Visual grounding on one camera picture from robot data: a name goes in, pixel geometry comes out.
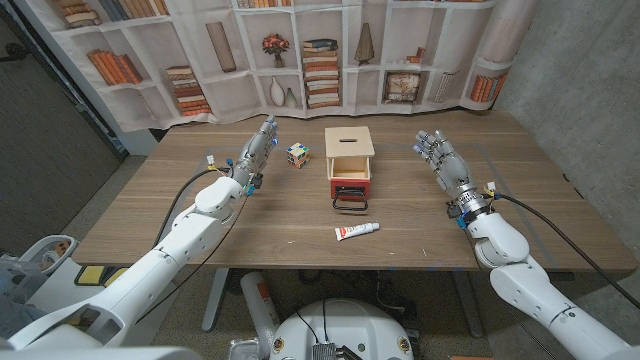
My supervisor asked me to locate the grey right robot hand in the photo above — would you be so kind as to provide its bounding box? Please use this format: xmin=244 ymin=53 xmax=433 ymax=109
xmin=412 ymin=129 xmax=494 ymax=224

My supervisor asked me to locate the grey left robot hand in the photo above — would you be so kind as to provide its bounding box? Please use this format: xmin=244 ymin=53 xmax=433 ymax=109
xmin=230 ymin=114 xmax=280 ymax=194

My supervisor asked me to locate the white red toothpaste tube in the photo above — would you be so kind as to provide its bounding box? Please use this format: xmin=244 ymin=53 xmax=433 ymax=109
xmin=334 ymin=222 xmax=380 ymax=242

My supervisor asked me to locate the multicolour puzzle cube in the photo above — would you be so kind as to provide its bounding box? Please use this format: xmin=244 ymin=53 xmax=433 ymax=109
xmin=285 ymin=142 xmax=311 ymax=170

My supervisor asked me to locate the printed bookshelf backdrop cloth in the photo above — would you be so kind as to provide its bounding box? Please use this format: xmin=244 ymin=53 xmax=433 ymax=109
xmin=14 ymin=0 xmax=541 ymax=134

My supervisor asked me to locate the light wooden slotted box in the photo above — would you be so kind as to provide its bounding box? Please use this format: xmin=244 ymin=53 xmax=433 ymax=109
xmin=324 ymin=125 xmax=376 ymax=181

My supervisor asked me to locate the grey metal table leg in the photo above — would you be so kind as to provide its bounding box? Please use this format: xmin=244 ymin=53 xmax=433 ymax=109
xmin=201 ymin=268 xmax=230 ymax=333
xmin=452 ymin=269 xmax=484 ymax=338

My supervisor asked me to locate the white cylinder with orange label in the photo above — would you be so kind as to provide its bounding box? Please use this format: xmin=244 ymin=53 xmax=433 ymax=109
xmin=239 ymin=271 xmax=282 ymax=359

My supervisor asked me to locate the yellow black-edged pad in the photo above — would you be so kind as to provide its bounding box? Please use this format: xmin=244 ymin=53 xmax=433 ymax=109
xmin=102 ymin=267 xmax=132 ymax=289
xmin=74 ymin=265 xmax=104 ymax=287

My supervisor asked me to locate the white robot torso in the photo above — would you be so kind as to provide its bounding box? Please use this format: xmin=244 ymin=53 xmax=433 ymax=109
xmin=269 ymin=298 xmax=415 ymax=360

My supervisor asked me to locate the crumpled silver foil tray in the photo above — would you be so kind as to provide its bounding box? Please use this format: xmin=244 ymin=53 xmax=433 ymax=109
xmin=229 ymin=338 xmax=261 ymax=360

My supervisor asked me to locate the person in blue jeans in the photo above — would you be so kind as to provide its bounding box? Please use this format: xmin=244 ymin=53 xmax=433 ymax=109
xmin=0 ymin=257 xmax=51 ymax=341

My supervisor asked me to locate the left wrist connector wire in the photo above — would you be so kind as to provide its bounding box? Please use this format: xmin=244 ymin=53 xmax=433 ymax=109
xmin=206 ymin=154 xmax=232 ymax=174

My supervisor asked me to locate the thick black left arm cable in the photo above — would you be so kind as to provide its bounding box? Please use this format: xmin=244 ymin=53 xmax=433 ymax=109
xmin=152 ymin=167 xmax=234 ymax=249

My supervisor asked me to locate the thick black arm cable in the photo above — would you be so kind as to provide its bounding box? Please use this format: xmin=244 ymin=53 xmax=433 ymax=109
xmin=494 ymin=192 xmax=640 ymax=311
xmin=152 ymin=167 xmax=234 ymax=249

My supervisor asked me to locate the red drawer with black handle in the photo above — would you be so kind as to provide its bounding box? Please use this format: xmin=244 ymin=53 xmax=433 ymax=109
xmin=329 ymin=169 xmax=372 ymax=212

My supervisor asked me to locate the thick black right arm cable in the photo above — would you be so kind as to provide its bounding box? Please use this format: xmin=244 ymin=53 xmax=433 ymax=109
xmin=494 ymin=192 xmax=640 ymax=311

